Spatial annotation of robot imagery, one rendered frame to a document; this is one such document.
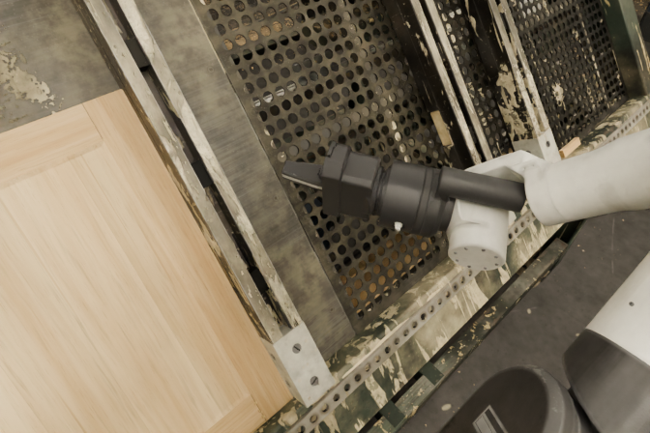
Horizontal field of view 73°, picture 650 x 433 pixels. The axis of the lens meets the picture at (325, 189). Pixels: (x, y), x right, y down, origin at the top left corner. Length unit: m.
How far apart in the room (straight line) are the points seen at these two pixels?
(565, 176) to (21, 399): 0.70
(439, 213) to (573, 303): 1.71
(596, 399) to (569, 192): 0.22
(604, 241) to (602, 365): 2.16
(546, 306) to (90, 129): 1.88
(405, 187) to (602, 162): 0.20
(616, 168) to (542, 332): 1.62
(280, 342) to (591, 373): 0.47
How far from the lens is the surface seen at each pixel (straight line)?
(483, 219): 0.54
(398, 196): 0.53
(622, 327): 0.37
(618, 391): 0.35
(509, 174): 0.57
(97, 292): 0.69
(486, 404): 0.38
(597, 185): 0.49
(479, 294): 1.02
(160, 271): 0.70
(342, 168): 0.52
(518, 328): 2.04
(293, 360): 0.74
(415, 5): 0.94
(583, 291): 2.27
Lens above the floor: 1.67
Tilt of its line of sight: 45 degrees down
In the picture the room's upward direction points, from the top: straight up
